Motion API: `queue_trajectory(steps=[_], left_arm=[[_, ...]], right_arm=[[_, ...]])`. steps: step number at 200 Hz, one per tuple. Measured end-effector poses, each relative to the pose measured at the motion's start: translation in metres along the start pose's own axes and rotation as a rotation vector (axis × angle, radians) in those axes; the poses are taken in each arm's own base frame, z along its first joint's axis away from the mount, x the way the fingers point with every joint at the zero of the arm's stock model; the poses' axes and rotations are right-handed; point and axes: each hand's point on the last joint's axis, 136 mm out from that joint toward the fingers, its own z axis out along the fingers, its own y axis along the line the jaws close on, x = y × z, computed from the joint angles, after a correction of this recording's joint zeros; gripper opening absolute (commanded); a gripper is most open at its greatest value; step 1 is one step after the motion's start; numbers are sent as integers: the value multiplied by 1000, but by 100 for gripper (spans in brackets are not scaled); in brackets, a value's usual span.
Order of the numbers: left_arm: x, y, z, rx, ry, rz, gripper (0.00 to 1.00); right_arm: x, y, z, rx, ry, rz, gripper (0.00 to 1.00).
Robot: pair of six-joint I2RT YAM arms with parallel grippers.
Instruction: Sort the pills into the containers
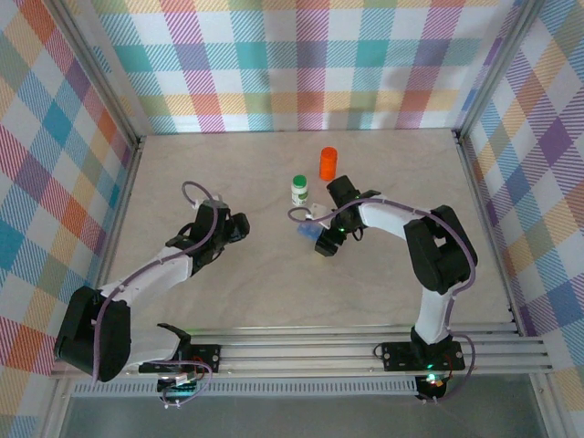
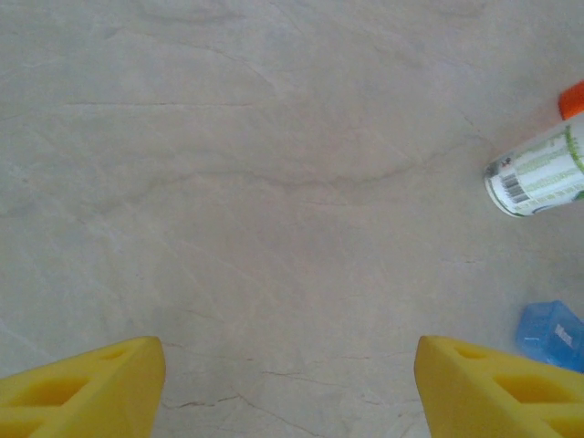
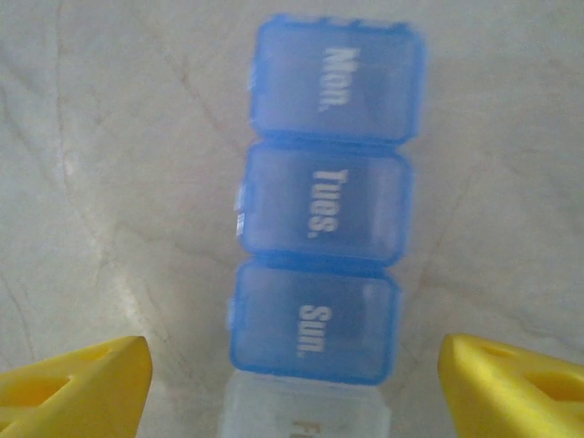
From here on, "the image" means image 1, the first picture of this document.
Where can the aluminium corner strut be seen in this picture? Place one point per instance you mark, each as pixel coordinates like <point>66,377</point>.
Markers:
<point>55,410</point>
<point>547,406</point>

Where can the white pill bottle green cap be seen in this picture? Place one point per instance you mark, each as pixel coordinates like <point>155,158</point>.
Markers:
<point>299,191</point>

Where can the aluminium frame post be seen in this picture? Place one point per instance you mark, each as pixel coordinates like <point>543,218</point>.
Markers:
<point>98,73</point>
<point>497,64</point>

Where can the small controller board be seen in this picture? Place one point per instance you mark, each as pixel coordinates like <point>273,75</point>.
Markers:
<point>178,385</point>
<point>431,383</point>

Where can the aluminium side rail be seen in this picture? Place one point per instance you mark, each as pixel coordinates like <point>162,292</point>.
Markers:
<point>486,219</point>
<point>121,210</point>

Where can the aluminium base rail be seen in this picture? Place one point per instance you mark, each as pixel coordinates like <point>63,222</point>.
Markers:
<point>296,351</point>

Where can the orange pill bottle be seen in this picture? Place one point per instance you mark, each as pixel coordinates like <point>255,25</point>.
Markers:
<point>328,164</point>

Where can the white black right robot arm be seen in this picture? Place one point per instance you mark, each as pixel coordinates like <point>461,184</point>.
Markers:
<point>433,315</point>

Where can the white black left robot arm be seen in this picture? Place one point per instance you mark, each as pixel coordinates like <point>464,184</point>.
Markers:
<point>155,269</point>

